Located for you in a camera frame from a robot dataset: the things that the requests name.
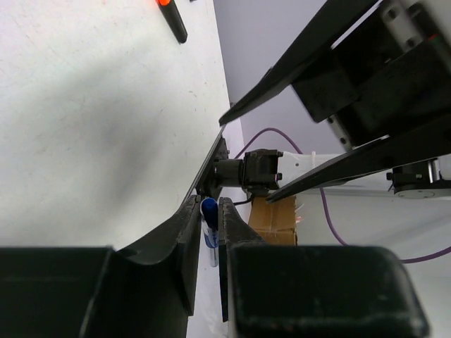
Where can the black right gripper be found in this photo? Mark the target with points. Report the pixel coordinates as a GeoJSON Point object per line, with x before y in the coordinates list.
{"type": "Point", "coordinates": [390, 73]}

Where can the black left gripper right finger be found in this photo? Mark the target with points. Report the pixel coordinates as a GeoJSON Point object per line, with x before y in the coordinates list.
{"type": "Point", "coordinates": [312, 291]}

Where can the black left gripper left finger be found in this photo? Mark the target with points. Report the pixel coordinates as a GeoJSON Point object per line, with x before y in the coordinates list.
{"type": "Point", "coordinates": [146, 289]}

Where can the blue ballpoint pen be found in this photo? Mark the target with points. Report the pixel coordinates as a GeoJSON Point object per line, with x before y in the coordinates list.
{"type": "Point", "coordinates": [209, 216]}

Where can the orange cap black highlighter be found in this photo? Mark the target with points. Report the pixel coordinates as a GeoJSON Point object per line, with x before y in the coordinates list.
{"type": "Point", "coordinates": [172, 15]}

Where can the brown cardboard box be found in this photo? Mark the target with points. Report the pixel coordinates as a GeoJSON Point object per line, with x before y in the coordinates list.
{"type": "Point", "coordinates": [275, 223]}

